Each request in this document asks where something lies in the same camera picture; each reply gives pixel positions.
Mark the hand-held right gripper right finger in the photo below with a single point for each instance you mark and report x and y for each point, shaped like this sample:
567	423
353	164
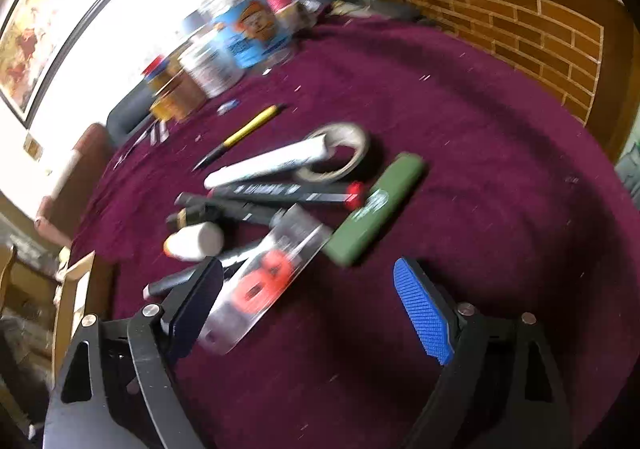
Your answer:
420	309

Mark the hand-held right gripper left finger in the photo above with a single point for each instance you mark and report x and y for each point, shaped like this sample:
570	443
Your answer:
200	299

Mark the white glue bottle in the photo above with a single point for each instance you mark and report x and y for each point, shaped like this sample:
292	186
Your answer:
197	239

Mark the clear package with orange item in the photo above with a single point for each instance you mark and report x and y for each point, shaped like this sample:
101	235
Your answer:
265	279

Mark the black marker with yellow band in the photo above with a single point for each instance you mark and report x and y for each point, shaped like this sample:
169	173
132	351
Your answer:
192	218

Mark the black marker with red cap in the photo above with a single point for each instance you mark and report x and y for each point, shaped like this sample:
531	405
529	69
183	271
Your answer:
280	192

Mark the white tube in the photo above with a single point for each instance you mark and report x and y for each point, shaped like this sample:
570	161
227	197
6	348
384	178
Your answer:
260	164

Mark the tape roll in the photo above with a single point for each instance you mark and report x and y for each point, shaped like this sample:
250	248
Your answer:
357	139

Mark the green case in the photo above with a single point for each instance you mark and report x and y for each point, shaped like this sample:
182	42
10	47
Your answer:
380	204

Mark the wooden chair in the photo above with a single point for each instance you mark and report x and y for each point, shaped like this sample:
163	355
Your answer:
75	289

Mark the metal ruler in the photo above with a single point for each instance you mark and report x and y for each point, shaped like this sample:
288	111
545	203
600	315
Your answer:
157	133

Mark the yellow black utility knife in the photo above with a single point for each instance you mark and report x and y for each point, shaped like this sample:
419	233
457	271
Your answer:
245	131

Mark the white armrest cover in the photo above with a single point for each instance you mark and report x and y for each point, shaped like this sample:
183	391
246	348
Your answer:
65	174

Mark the pink armchair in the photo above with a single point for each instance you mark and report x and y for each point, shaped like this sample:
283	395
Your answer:
85	154

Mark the small blue item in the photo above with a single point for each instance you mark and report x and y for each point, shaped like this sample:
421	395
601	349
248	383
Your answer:
229	105

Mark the black sofa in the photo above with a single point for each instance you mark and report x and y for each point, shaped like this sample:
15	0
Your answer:
127	114

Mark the brown jar with red lid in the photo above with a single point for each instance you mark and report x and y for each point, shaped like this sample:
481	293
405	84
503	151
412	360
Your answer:
172	99

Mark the white jar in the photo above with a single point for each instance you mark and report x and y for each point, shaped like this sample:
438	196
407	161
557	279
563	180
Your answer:
215	69

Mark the clear jar with blue label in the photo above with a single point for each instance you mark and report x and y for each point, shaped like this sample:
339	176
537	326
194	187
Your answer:
250	34

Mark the wooden headboard with brick pattern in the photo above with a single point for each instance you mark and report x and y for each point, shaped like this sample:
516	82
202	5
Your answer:
525	29

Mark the framed painting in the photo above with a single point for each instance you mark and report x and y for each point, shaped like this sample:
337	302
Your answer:
60	14

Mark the yellow wall plaque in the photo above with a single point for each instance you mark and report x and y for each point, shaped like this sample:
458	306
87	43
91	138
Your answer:
32	146

